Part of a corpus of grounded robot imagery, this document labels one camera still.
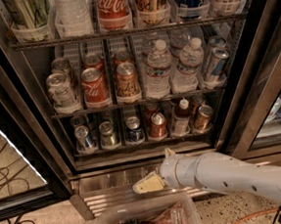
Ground clear plastic bin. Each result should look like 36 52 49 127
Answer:
96 192 203 224

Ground green silver can bottom shelf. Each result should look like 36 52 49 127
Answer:
99 121 117 147

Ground red coca-cola can middle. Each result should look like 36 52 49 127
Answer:
80 68 109 104

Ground orange cable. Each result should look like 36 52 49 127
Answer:
221 205 281 224

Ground silver white can middle shelf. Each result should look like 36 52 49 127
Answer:
46 72 76 108

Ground red coca-cola bottle top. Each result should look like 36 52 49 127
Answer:
96 0 128 31

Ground silver blue slim can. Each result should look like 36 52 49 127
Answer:
205 47 230 82

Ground glass fridge door left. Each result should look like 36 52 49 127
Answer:
0 68 72 223

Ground clear water bottle right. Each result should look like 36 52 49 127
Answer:
171 37 205 93

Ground clear water bottle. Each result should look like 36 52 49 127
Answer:
171 37 205 93
145 39 172 99

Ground clear bottle top shelf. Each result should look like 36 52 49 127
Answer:
54 0 93 38

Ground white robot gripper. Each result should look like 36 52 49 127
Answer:
132 148 200 195

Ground clear water bottle left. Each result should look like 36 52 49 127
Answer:
145 39 172 99

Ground plastic bottle in bin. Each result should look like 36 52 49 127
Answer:
138 202 188 224

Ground red can bottom shelf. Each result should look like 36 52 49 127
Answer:
149 112 167 138

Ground bronze can bottom right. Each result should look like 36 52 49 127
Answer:
194 105 213 131

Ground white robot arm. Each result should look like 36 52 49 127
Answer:
132 148 281 202

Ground glass fridge door right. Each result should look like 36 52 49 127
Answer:
214 0 281 160

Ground orange can middle shelf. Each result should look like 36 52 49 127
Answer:
116 62 141 98

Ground glass fridge door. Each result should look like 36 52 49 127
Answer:
0 68 72 223
214 0 281 160

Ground green white can top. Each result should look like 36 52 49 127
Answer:
2 0 50 29

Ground small white-capped bottle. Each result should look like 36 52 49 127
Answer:
171 99 191 135

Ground silver blue can bottom left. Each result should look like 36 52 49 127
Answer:
74 126 95 151

